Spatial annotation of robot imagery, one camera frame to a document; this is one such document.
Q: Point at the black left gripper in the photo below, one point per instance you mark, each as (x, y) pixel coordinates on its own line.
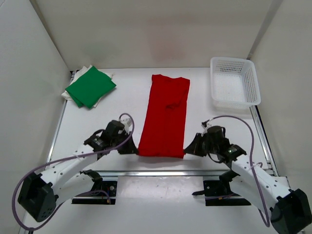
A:
(130, 148)

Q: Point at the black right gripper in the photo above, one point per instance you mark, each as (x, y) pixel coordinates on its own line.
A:
(194, 147)

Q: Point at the red t shirt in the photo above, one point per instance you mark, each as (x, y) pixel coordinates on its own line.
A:
(164, 126)

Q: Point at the green t shirt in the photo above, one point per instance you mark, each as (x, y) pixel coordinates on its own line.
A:
(91, 87)

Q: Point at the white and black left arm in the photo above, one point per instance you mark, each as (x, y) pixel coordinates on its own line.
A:
(42, 192)

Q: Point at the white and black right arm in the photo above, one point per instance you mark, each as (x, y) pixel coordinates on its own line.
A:
(289, 210)

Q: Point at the white plastic basket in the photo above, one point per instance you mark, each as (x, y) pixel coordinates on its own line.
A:
(234, 84)

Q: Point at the aluminium table edge rail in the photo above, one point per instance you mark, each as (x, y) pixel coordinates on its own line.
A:
(161, 173)

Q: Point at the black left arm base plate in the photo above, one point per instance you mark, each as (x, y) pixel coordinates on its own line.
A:
(103, 190)

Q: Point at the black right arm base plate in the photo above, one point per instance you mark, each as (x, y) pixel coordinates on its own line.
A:
(216, 191)

